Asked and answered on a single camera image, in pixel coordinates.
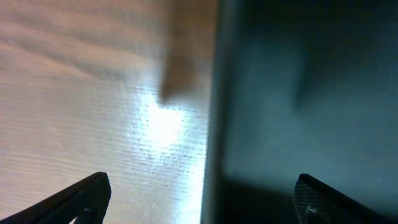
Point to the dark green gift box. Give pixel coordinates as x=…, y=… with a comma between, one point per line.
x=301, y=87

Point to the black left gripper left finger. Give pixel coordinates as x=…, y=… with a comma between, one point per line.
x=84, y=202

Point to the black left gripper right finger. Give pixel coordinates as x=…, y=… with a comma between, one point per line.
x=318, y=203

